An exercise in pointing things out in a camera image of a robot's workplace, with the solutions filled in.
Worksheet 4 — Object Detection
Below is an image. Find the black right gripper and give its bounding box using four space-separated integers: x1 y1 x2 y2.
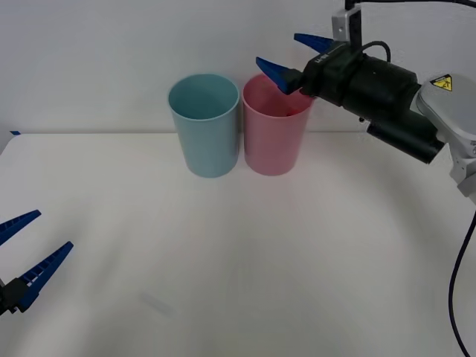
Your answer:
255 33 368 109

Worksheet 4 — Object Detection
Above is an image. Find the pink plastic bin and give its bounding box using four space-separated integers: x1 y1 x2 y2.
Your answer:
241 73 315 177

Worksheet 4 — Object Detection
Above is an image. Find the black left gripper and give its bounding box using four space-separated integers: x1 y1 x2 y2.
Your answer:
0 210 74 317

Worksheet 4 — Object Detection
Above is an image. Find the pale blue plastic bin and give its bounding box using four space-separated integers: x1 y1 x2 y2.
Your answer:
167 73 240 179

